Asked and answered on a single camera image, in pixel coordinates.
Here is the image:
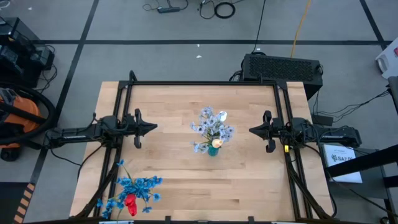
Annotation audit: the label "black power adapter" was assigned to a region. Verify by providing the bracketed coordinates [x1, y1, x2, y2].
[312, 114, 334, 127]

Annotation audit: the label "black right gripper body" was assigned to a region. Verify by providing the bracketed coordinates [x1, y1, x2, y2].
[273, 119, 293, 141]

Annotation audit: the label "black equipment boxes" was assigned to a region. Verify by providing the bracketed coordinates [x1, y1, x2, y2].
[0, 17, 56, 90]

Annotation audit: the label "black mesh computer case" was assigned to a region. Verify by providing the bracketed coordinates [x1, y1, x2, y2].
[241, 53, 324, 101]

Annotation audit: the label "blue artificial flower bunch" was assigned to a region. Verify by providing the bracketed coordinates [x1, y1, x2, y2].
[115, 175, 164, 203]
[96, 159, 153, 220]

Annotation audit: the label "orange shop vacuum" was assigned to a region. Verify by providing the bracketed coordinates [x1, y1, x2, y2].
[0, 81, 57, 147]

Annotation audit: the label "orange vacuum cleaner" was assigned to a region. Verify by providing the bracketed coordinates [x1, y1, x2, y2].
[0, 86, 43, 162]

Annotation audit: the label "coiled black cable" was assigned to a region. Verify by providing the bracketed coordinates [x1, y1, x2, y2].
[213, 1, 236, 19]

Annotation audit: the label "yellow hanging cable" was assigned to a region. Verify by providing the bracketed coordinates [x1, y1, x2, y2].
[290, 0, 313, 59]

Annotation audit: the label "white cardboard box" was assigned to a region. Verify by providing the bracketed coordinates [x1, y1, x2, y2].
[375, 37, 398, 80]

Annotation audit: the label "white printed box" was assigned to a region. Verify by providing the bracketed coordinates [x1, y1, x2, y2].
[322, 144, 364, 184]

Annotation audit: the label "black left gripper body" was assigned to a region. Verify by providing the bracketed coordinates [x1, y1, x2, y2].
[124, 116, 137, 136]

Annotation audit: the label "black metal table frame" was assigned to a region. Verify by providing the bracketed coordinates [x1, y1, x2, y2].
[70, 70, 338, 224]

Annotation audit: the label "black metal stand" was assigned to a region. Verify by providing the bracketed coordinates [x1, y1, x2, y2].
[325, 146, 398, 189]

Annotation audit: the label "black power strip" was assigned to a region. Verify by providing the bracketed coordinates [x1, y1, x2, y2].
[156, 6, 181, 14]

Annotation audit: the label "black hanging cable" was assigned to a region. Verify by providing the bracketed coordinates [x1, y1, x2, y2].
[251, 0, 267, 54]

